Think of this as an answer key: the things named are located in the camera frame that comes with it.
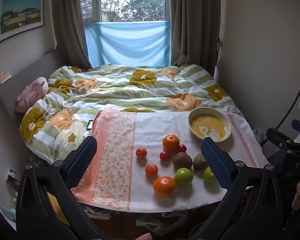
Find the brown curtain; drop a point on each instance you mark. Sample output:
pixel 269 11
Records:
pixel 67 17
pixel 190 22

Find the light blue cloth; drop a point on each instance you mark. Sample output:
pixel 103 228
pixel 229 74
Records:
pixel 127 45

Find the green striped floral duvet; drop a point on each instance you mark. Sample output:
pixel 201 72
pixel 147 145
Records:
pixel 115 92

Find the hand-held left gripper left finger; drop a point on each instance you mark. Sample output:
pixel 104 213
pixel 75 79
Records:
pixel 82 160

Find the person's right hand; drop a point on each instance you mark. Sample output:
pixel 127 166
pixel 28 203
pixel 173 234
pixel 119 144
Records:
pixel 298 195

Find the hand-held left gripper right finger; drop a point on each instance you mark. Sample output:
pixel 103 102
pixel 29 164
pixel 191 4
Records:
pixel 215 165

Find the small tangerine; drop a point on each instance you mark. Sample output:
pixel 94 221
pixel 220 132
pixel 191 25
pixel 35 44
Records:
pixel 151 169
pixel 141 152

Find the brown kiwi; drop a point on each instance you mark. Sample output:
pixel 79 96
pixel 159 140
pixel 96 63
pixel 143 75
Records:
pixel 182 160

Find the grey bed headboard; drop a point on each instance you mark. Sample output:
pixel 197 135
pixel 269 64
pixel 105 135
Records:
pixel 22 80

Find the red cherry tomato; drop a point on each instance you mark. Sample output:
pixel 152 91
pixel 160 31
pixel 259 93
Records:
pixel 182 148
pixel 164 155

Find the white and pink floral tablecloth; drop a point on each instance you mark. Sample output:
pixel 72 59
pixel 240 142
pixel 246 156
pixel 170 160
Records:
pixel 152 130

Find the green apple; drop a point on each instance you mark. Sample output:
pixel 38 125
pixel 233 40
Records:
pixel 183 176
pixel 209 175

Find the kiwi with green sticker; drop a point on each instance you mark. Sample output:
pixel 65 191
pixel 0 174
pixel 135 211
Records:
pixel 198 161

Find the person's left hand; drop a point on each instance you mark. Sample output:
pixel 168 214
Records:
pixel 141 237

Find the yellow bear print bowl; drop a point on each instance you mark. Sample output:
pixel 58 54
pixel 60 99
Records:
pixel 207 127

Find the black buckle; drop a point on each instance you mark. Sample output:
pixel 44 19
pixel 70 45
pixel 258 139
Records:
pixel 87 125

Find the window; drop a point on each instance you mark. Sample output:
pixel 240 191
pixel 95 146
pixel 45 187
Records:
pixel 130 0

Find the white plastic bag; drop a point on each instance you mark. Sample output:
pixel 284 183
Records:
pixel 258 133

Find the framed wall poster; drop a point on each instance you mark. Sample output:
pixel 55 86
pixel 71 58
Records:
pixel 20 15

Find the pink plush pillow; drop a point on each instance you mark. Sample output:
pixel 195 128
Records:
pixel 31 95

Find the large orange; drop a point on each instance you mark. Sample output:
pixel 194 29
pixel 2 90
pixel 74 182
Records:
pixel 171 142
pixel 164 185

